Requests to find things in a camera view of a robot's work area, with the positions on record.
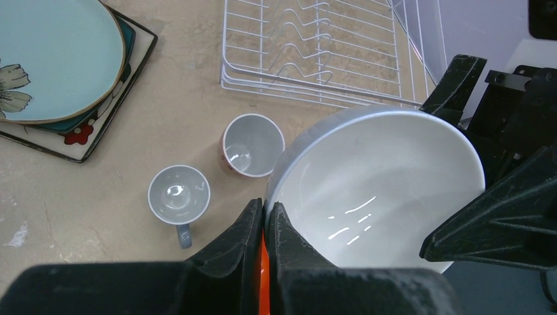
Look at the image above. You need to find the white bowl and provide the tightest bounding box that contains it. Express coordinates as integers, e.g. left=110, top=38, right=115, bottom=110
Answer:
left=265, top=106, right=486, bottom=273

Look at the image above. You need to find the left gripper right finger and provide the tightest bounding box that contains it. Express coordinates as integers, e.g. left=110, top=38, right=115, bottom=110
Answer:
left=266, top=202, right=462, bottom=314

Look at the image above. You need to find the white wire dish rack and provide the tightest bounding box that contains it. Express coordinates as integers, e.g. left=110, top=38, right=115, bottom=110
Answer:
left=220, top=1, right=437, bottom=108

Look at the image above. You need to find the orange bowl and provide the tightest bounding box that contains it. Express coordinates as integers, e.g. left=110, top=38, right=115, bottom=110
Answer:
left=259, top=237, right=270, bottom=315

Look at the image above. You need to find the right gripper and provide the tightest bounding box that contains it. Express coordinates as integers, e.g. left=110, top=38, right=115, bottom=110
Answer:
left=419, top=54, right=556, bottom=270

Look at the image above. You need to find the square floral plate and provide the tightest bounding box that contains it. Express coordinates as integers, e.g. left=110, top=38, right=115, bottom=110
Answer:
left=1, top=7, right=158, bottom=163

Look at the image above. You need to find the grey blue mug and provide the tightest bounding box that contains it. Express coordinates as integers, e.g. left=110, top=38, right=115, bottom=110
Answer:
left=147, top=165, right=211, bottom=249

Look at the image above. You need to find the pink floral mug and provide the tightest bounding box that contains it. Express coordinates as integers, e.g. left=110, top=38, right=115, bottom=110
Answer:
left=218, top=113, right=286, bottom=178

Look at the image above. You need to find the teal round plate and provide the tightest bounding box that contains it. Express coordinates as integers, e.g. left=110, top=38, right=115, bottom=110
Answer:
left=1, top=1, right=125, bottom=125

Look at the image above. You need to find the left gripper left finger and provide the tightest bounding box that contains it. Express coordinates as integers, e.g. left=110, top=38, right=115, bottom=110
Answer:
left=1, top=198, right=264, bottom=314

